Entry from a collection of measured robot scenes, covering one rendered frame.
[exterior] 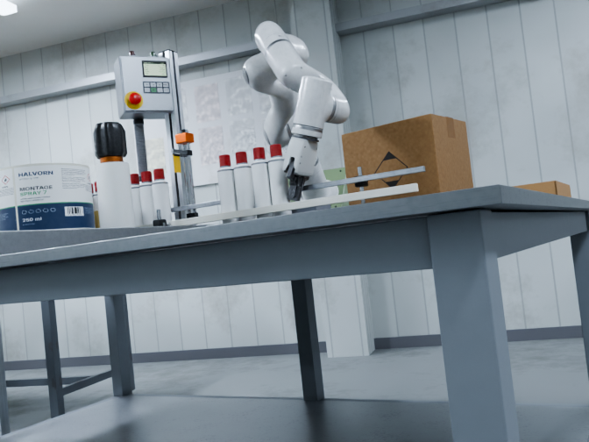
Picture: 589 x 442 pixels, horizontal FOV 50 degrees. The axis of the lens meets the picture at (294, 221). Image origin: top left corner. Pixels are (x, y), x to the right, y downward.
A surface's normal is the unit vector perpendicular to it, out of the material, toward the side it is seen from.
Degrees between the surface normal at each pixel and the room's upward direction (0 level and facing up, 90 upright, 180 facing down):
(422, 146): 90
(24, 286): 90
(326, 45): 90
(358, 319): 90
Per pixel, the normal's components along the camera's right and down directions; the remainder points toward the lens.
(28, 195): 0.00, -0.04
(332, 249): -0.49, 0.01
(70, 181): 0.77, -0.11
